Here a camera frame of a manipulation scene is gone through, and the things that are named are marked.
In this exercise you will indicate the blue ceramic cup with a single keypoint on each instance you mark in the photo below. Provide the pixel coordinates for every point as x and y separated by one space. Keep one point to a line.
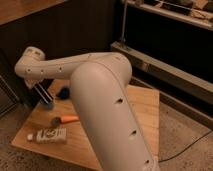
47 106

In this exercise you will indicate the white plastic bottle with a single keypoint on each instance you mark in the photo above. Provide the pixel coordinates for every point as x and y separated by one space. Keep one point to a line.
48 135

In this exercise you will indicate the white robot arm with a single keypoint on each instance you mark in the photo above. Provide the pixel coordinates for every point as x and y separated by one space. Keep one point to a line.
98 82

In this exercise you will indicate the black striped eraser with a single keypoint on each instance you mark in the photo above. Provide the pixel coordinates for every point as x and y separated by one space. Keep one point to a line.
45 95

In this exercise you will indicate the orange toy carrot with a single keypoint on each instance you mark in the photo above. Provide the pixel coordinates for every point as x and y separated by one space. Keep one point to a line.
55 122

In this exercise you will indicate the metal shelf rack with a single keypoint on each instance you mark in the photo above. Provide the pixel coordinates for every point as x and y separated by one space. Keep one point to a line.
168 52

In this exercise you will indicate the dark blue plush toy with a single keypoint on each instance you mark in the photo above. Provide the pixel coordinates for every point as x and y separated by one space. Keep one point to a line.
64 93

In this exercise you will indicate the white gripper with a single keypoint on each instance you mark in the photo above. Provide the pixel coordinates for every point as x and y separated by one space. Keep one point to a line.
30 83

